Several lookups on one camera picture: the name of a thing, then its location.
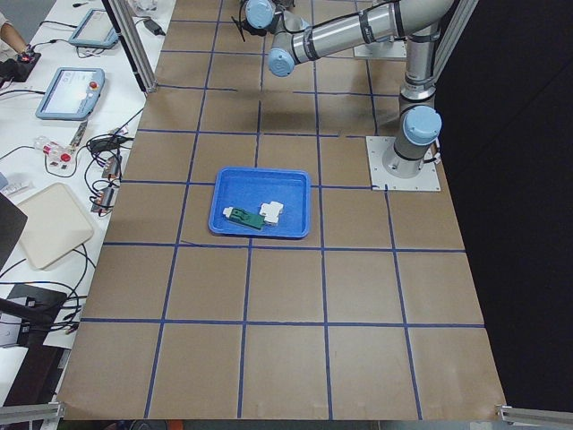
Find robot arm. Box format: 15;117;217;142
233;1;476;115

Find clear button box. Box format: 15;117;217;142
33;135;73;163

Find white circuit breaker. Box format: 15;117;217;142
259;201;284;226

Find blue plastic tray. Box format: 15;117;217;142
209;167;312;239

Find green terminal block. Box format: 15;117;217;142
223;207;265;230

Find black power adapter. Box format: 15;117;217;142
143;18;166;36

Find beige plastic tray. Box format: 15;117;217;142
17;183;94;270

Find near teach pendant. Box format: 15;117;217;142
35;67;106;121

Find teach pendant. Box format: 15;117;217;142
68;9;118;49
35;67;106;121

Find far teach pendant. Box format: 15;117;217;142
68;9;118;49

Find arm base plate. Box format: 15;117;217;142
365;136;441;193
353;40;406;61

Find aluminium frame post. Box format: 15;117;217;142
102;0;157;94

